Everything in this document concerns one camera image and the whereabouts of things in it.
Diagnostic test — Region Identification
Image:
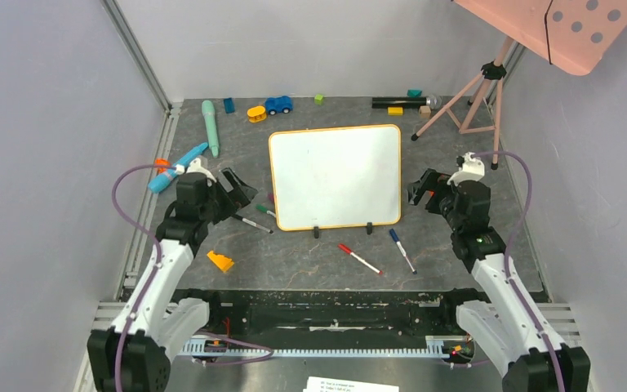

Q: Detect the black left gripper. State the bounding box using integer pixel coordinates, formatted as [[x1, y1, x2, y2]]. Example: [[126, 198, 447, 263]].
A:
[[199, 167, 257, 225]]

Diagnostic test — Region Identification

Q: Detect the black whiteboard marker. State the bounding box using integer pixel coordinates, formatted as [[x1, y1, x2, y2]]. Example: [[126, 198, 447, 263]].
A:
[[232, 214, 274, 234]]

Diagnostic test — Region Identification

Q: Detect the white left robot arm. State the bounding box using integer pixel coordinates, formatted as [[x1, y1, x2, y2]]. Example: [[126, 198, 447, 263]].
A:
[[87, 167, 257, 391]]

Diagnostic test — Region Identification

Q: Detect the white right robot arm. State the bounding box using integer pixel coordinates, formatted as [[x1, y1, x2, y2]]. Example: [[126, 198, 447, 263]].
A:
[[408, 169, 591, 391]]

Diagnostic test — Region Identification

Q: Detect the green whiteboard marker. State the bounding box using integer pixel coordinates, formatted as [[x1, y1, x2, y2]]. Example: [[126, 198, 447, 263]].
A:
[[256, 204, 277, 218]]

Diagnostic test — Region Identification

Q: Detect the blue whiteboard marker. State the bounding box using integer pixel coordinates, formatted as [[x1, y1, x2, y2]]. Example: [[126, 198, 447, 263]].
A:
[[389, 229, 417, 274]]

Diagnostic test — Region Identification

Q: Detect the orange framed whiteboard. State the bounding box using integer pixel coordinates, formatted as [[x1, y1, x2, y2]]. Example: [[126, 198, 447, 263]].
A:
[[268, 124, 402, 231]]

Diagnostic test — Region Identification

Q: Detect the red whiteboard marker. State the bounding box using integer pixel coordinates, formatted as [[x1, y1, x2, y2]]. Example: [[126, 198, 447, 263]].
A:
[[338, 243, 383, 275]]

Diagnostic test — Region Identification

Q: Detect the orange toy piece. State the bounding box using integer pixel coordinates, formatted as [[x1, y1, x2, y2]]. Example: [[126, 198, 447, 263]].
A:
[[154, 158, 171, 175]]

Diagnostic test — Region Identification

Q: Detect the orange wedge block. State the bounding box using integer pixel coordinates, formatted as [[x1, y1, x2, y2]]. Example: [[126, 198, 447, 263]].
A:
[[207, 251, 234, 273]]

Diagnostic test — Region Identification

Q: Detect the beige wooden block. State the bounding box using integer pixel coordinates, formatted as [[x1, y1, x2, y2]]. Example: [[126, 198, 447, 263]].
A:
[[418, 105, 433, 119]]

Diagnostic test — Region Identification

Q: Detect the blue toy crayon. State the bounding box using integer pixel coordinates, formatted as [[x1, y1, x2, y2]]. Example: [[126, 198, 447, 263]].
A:
[[148, 142, 209, 194]]

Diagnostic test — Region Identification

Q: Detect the yellow oval toy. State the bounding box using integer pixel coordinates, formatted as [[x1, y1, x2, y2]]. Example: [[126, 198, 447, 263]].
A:
[[247, 105, 268, 123]]

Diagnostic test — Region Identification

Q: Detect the yellow block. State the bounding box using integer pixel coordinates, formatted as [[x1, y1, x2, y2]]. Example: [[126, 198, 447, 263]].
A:
[[387, 107, 404, 116]]

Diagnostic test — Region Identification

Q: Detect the dark blue block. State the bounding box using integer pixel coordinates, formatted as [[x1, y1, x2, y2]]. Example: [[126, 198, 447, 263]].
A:
[[223, 98, 236, 114]]

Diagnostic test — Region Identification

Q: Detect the mint green toy crayon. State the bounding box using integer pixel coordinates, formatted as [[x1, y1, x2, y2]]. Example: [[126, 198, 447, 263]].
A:
[[201, 100, 220, 158]]

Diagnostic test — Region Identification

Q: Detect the black microphone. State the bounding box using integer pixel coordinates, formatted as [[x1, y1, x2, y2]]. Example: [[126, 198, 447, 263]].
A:
[[371, 95, 442, 109]]

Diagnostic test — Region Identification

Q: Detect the pink tripod stand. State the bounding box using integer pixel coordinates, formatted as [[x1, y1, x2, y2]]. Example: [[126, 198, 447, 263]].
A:
[[411, 36, 514, 151]]

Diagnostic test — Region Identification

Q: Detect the blue toy car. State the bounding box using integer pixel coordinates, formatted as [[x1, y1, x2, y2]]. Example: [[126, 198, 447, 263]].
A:
[[265, 96, 293, 116]]

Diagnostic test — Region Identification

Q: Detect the printed paper sheet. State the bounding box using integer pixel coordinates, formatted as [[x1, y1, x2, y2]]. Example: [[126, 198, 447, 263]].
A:
[[302, 376, 399, 392]]

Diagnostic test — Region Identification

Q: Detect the pink perforated tray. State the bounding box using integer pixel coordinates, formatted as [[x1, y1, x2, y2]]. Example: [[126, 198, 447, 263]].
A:
[[456, 0, 627, 76]]

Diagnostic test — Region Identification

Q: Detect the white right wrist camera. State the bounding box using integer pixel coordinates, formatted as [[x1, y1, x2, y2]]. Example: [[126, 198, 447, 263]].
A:
[[447, 152, 485, 186]]

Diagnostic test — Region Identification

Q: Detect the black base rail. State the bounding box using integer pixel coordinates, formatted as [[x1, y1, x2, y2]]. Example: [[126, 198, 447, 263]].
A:
[[171, 288, 490, 350]]

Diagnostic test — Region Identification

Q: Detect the white cable duct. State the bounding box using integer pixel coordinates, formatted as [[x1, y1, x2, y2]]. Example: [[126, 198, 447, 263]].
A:
[[178, 336, 453, 359]]

